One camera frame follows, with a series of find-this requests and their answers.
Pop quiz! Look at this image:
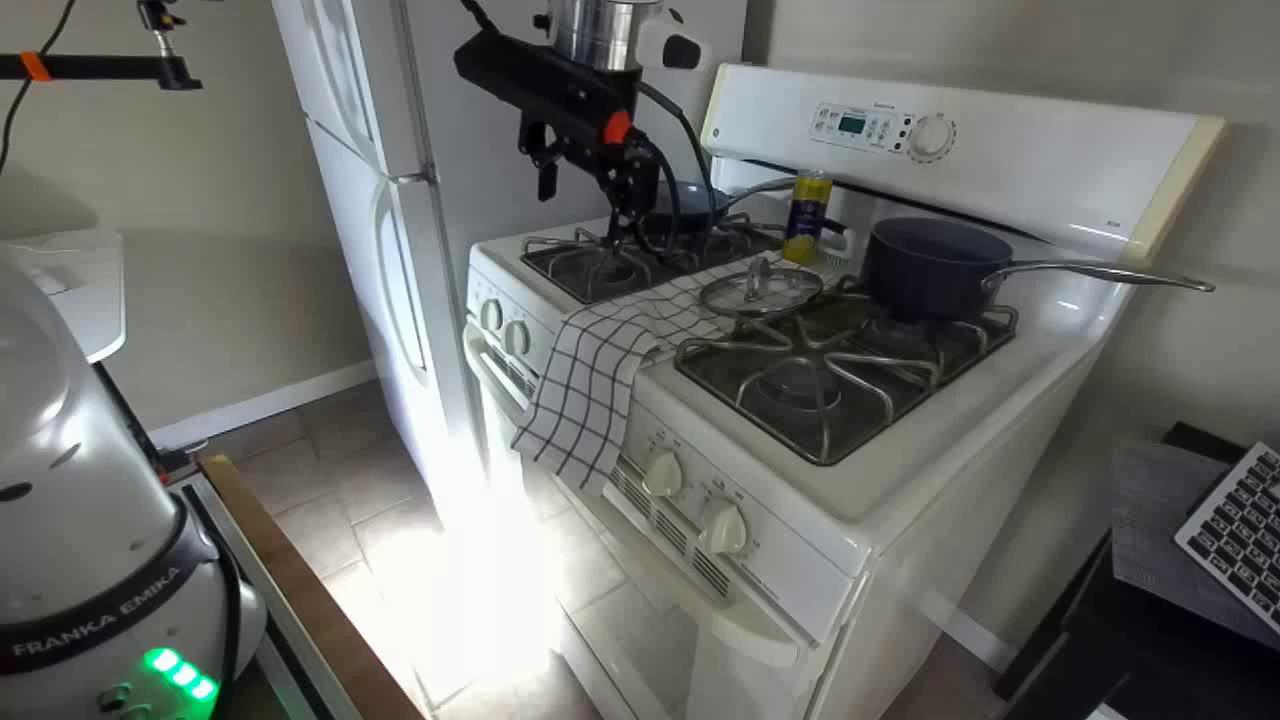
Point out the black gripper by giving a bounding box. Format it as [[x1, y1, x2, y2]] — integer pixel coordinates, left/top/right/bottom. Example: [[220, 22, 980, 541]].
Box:
[[594, 123, 674, 253]]

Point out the yellow and blue drink can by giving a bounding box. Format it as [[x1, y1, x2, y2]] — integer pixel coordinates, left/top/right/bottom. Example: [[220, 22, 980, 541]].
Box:
[[780, 172, 839, 267]]

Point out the glass pot lid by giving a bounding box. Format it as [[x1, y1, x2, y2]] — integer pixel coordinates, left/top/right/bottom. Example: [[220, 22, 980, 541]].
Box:
[[697, 255, 829, 326]]

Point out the white black checkered towel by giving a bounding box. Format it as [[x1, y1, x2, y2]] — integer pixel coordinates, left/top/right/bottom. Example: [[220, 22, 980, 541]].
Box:
[[514, 255, 754, 495]]

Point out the white refrigerator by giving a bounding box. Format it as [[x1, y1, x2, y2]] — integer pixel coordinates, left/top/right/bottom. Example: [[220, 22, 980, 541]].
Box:
[[267, 0, 754, 499]]

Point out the white gas stove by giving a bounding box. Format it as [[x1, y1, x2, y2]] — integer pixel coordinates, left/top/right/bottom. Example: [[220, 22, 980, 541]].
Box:
[[459, 62, 1230, 720]]

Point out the wooden cart edge board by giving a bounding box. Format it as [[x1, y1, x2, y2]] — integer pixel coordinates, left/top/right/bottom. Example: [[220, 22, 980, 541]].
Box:
[[195, 448, 430, 720]]

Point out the black desk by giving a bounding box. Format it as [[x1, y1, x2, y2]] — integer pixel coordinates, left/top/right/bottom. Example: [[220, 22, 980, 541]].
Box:
[[997, 415, 1280, 720]]

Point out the black white computer keyboard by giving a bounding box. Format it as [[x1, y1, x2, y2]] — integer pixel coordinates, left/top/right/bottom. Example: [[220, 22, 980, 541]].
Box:
[[1174, 440, 1280, 640]]

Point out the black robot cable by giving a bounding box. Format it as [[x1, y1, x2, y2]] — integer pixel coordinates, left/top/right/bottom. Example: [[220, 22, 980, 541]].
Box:
[[635, 82, 721, 215]]

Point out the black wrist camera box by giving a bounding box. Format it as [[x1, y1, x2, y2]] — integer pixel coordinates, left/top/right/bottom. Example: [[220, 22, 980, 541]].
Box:
[[453, 30, 640, 205]]

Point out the dark blue saucepan steel handle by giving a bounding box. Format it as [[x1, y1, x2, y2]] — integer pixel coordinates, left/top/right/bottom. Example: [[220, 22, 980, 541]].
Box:
[[856, 215, 1219, 329]]

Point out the black camera stand bar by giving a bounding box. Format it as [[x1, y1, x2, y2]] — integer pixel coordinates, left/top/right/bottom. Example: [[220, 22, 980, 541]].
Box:
[[0, 0, 207, 97]]

